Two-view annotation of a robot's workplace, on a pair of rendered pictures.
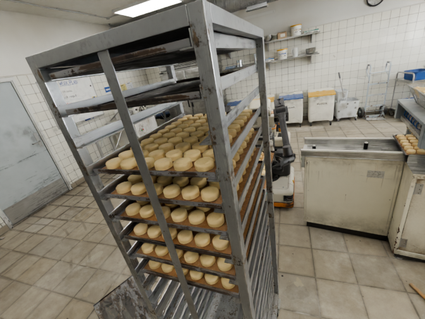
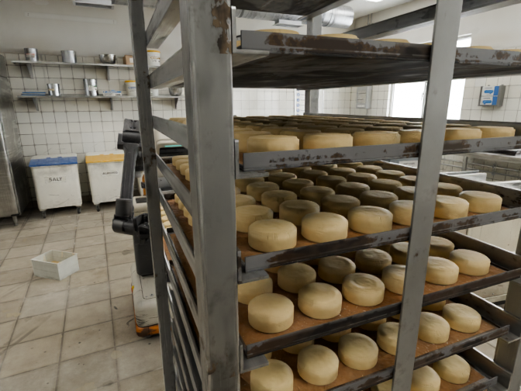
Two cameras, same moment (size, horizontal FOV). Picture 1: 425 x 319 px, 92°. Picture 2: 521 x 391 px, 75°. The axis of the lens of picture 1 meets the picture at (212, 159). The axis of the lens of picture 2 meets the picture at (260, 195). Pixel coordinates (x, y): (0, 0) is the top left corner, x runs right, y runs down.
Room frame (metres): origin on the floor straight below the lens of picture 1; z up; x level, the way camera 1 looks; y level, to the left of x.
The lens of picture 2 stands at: (0.40, 0.55, 1.45)
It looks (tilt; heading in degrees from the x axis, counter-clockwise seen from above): 15 degrees down; 312
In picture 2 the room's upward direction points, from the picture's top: straight up
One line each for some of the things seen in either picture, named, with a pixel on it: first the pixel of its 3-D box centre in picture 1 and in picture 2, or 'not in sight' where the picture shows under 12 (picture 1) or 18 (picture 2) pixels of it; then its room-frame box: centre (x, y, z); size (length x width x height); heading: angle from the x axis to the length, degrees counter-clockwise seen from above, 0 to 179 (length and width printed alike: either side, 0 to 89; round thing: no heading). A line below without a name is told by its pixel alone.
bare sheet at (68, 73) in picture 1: (176, 57); not in sight; (0.77, 0.05, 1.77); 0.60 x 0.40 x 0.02; 155
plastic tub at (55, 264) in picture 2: not in sight; (56, 264); (3.60, -0.26, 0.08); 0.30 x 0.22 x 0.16; 25
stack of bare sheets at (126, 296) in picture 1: (129, 311); not in sight; (1.11, 0.91, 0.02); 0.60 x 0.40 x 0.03; 40
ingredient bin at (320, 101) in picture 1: (320, 107); not in sight; (4.82, -2.76, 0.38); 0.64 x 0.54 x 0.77; 155
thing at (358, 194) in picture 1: (344, 187); not in sight; (1.61, -1.21, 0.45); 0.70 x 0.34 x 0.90; 58
